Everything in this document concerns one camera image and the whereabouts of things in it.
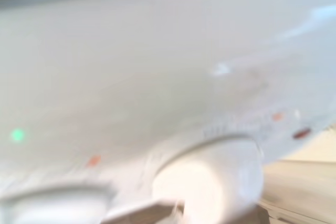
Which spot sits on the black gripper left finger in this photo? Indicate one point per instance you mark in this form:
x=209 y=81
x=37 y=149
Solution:
x=147 y=212

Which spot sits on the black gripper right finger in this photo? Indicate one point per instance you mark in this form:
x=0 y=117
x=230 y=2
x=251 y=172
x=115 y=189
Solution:
x=263 y=216

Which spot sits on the white electric stove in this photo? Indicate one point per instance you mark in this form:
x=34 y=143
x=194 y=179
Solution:
x=131 y=64

